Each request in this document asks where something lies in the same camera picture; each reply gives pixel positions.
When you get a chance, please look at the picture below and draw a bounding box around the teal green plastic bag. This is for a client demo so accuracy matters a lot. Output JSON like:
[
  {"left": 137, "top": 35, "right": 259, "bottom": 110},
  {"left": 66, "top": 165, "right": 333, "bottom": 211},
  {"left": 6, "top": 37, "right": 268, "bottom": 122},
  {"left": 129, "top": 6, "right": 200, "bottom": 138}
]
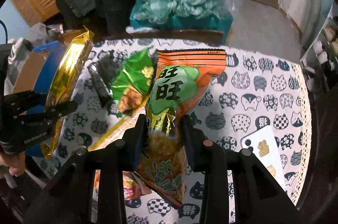
[{"left": 129, "top": 0, "right": 240, "bottom": 38}]

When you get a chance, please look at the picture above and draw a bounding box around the small colourful snack packet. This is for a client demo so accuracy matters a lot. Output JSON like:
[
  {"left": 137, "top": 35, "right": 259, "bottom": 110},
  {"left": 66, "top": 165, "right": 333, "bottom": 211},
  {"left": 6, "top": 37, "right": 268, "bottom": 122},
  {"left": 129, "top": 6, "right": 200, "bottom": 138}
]
[{"left": 92, "top": 170, "right": 152, "bottom": 201}]

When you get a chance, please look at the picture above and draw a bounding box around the black snack bar wrapper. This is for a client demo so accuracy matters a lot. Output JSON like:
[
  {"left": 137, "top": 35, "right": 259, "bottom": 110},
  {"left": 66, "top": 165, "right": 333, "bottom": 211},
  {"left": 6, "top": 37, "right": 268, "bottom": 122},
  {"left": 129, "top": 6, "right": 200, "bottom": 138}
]
[{"left": 88, "top": 51, "right": 120, "bottom": 108}]

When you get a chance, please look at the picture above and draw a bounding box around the white shoe rack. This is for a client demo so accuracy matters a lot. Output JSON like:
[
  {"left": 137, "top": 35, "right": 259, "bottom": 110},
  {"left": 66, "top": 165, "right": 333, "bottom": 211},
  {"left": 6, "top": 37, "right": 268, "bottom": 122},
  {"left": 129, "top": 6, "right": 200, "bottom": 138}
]
[{"left": 300, "top": 3, "right": 337, "bottom": 95}]

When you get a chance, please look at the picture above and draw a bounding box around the gold foil snack bag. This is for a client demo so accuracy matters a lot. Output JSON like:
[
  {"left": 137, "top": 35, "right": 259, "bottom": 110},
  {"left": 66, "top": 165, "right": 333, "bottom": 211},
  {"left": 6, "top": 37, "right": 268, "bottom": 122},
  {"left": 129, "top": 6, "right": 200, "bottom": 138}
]
[{"left": 39, "top": 26, "right": 95, "bottom": 161}]

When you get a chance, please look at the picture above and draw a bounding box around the white smartphone with stickers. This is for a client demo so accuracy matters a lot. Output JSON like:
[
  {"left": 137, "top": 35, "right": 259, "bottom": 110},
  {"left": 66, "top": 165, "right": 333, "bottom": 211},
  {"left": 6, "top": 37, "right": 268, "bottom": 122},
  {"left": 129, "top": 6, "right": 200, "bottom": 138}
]
[{"left": 240, "top": 126, "right": 286, "bottom": 190}]

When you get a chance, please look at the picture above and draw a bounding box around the orange green rice cracker bag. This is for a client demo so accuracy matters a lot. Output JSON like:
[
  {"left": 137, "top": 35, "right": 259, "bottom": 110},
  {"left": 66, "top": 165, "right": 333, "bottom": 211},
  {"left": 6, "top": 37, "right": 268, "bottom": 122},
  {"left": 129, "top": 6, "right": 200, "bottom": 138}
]
[{"left": 136, "top": 48, "right": 226, "bottom": 208}]

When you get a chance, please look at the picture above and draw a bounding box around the cat pattern tablecloth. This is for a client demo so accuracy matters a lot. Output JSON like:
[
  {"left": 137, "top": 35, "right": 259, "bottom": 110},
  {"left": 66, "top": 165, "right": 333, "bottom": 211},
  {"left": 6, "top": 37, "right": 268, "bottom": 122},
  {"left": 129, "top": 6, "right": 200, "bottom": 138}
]
[{"left": 33, "top": 38, "right": 311, "bottom": 223}]

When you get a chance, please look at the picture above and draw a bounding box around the person's left hand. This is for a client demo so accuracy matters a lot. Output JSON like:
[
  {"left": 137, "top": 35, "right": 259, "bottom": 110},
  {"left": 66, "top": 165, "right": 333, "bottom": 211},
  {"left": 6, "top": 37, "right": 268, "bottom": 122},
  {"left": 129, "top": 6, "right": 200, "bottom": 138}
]
[{"left": 0, "top": 152, "right": 26, "bottom": 177}]

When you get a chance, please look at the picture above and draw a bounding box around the grey white fleece clothing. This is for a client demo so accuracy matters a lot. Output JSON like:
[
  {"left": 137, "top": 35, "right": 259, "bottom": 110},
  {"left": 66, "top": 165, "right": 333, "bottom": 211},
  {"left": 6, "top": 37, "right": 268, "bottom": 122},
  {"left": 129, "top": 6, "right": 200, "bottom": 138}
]
[{"left": 8, "top": 23, "right": 64, "bottom": 65}]

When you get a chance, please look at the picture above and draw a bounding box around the cardboard box with blue edge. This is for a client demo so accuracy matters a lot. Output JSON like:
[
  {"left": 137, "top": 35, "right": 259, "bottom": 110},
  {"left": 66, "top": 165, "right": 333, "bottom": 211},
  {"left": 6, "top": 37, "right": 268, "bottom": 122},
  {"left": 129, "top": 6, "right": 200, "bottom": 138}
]
[{"left": 11, "top": 40, "right": 67, "bottom": 158}]

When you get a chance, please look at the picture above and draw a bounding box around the green snack bag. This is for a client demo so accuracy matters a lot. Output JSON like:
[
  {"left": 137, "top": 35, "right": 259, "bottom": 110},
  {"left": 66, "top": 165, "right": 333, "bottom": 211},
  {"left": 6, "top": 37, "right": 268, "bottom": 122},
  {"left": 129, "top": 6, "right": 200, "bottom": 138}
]
[{"left": 109, "top": 48, "right": 155, "bottom": 113}]

